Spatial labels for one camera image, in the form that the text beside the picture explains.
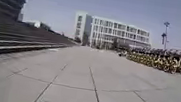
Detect row of yellow parked bicycles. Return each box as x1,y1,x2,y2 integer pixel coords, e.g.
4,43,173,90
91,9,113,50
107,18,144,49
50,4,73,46
115,41,181,80

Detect low pale building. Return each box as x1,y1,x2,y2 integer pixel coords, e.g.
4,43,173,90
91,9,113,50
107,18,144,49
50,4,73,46
22,18,53,33

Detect wide grey stone steps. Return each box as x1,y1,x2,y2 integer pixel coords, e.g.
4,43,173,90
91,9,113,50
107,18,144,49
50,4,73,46
0,12,82,71

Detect grey concrete slab plaza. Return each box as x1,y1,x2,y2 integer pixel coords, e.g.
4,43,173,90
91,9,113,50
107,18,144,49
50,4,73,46
0,34,181,102

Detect tall lamp pole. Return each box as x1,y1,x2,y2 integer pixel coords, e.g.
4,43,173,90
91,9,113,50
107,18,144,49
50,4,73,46
159,20,172,51

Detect white multi-storey building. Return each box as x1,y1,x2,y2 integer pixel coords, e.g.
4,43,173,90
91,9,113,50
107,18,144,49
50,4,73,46
71,11,155,56

